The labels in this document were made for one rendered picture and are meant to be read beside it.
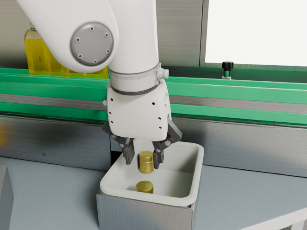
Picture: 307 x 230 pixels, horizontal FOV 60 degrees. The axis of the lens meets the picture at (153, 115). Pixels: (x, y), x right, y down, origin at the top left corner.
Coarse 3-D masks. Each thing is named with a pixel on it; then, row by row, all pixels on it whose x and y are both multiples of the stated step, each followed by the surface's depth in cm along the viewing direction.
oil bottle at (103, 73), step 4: (104, 68) 75; (96, 72) 73; (100, 72) 73; (104, 72) 75; (84, 76) 74; (88, 76) 74; (92, 76) 74; (96, 76) 73; (100, 76) 73; (104, 76) 75
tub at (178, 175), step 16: (144, 144) 65; (176, 144) 63; (192, 144) 62; (176, 160) 64; (192, 160) 63; (112, 176) 51; (128, 176) 59; (144, 176) 62; (160, 176) 62; (176, 176) 62; (192, 176) 62; (112, 192) 45; (128, 192) 45; (160, 192) 56; (176, 192) 56; (192, 192) 45
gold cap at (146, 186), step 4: (140, 184) 52; (144, 184) 52; (148, 184) 52; (152, 184) 52; (136, 188) 51; (140, 188) 50; (144, 188) 50; (148, 188) 50; (152, 188) 51; (144, 192) 50; (148, 192) 50; (152, 192) 51
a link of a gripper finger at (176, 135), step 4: (168, 120) 43; (168, 124) 43; (172, 124) 44; (168, 128) 44; (172, 128) 43; (176, 128) 44; (172, 132) 44; (176, 132) 44; (180, 132) 45; (168, 136) 46; (172, 136) 44; (176, 136) 44; (180, 136) 44; (172, 140) 45; (176, 140) 45
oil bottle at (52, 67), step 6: (42, 42) 73; (42, 48) 74; (48, 54) 74; (48, 60) 75; (54, 60) 74; (48, 66) 75; (54, 66) 75; (60, 66) 74; (48, 72) 76; (54, 72) 75; (60, 72) 75
